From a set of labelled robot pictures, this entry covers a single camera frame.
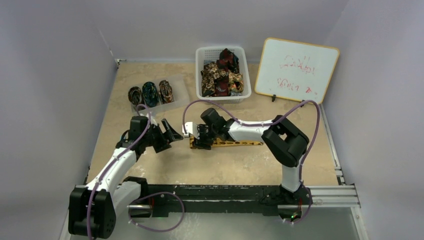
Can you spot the white plastic basket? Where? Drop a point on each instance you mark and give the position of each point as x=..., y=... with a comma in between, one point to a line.
x=211, y=53

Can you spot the dark red tie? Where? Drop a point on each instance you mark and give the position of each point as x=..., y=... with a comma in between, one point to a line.
x=228, y=59

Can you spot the rolled pink brown tie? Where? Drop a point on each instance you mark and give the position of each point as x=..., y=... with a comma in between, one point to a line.
x=166, y=92

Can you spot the rolled dark striped tie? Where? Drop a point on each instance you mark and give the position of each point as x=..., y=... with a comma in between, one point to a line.
x=135, y=96

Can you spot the yellow insect-print tie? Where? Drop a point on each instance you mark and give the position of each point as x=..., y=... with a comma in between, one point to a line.
x=220, y=143

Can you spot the aluminium frame rail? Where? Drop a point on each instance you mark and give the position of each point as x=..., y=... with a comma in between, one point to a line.
x=339, y=196

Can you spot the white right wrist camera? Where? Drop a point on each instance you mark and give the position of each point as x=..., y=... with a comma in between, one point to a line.
x=190, y=129

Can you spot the rolled blue green tie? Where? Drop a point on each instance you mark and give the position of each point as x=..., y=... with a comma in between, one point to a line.
x=150, y=94

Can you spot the clear plastic organizer tray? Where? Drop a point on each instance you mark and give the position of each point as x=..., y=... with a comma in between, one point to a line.
x=180, y=94

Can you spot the brown floral tie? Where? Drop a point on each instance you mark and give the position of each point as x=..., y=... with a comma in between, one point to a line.
x=208, y=76

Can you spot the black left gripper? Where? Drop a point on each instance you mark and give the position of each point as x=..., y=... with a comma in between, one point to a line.
x=163, y=143

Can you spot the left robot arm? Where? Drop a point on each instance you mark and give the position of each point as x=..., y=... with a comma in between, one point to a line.
x=94, y=207

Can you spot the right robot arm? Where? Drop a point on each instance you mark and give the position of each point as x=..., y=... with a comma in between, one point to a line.
x=284, y=140

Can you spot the whiteboard with yellow frame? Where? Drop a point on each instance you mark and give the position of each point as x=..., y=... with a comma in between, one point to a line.
x=295, y=71

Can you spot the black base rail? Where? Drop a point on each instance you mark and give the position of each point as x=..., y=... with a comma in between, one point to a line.
x=268, y=200

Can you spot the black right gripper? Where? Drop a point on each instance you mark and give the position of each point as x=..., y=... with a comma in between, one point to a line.
x=201, y=134

